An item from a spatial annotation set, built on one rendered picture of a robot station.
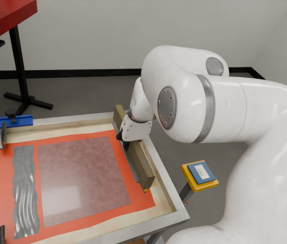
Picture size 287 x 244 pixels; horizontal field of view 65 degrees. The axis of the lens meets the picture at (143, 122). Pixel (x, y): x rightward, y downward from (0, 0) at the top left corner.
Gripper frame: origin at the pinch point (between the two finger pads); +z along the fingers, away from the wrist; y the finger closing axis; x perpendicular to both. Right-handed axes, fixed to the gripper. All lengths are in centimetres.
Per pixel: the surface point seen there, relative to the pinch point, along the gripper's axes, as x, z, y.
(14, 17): 113, 2, -38
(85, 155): 9.1, 14.5, -14.4
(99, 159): 5.9, 14.5, -9.2
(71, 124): 26.1, 12.5, -17.2
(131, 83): 183, 108, 86
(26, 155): 13.3, 14.2, -36.4
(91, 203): -12.3, 14.8, -16.5
